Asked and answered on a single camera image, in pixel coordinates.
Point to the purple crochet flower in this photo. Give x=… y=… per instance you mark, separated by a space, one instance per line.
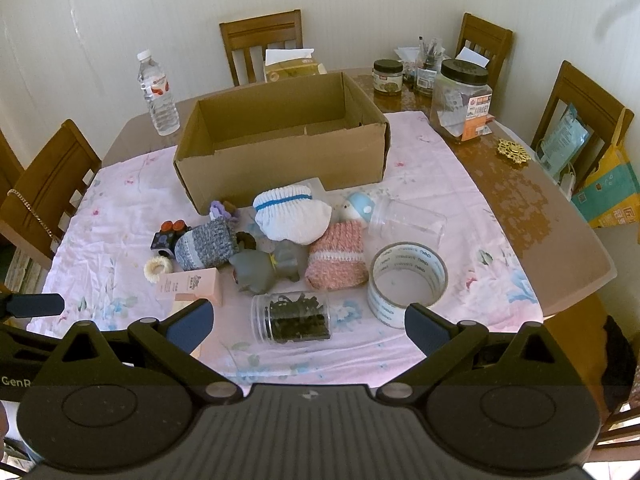
x=220 y=210

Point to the dark cloth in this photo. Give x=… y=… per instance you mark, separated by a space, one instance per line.
x=620 y=360

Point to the wooden chair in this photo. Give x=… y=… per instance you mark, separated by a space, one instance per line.
x=7 y=165
x=235 y=35
x=575 y=340
x=575 y=90
x=50 y=170
x=495 y=40

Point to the large dark-lidded plastic jar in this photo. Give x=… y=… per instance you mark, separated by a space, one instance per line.
x=450 y=105

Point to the light blue packet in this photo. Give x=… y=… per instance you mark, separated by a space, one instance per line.
x=565 y=140

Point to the white paper sheet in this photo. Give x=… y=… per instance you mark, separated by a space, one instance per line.
x=472 y=56

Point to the brown cardboard box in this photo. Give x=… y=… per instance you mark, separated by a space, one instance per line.
x=280 y=170

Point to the clear plastic water bottle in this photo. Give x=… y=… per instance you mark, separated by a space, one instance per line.
x=160 y=105

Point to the clear tape roll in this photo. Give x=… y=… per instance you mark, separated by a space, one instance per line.
x=385 y=305

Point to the empty clear plastic jar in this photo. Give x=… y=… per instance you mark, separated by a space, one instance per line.
x=415 y=225

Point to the pink floral tablecloth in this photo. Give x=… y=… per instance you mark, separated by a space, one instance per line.
x=450 y=185

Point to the pink knit sock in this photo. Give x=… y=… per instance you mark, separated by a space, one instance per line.
x=335 y=260

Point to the clear jar with dark contents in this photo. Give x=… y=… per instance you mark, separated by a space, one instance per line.
x=295 y=317

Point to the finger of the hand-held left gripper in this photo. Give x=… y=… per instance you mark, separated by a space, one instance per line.
x=35 y=305

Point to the translucent white plastic box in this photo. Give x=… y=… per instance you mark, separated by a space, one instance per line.
x=312 y=185

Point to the beige tissue box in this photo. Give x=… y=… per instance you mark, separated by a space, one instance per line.
x=292 y=70

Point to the pink carton box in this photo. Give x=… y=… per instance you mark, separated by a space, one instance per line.
x=195 y=282

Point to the grey knit sock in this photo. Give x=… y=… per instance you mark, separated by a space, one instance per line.
x=205 y=245

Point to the white sock with blue stripe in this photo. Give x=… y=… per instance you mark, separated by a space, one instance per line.
x=290 y=220

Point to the gold ornate coaster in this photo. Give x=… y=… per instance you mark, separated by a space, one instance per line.
x=512 y=152

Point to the black toy with orange knobs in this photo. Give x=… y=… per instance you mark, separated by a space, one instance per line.
x=162 y=242

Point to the small dark-lidded glass jar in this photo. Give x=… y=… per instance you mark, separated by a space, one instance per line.
x=387 y=82

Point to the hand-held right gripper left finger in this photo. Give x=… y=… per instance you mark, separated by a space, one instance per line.
x=192 y=325

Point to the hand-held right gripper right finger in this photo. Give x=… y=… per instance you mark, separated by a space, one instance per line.
x=425 y=329

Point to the grey elephant toy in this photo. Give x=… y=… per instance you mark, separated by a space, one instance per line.
x=255 y=270

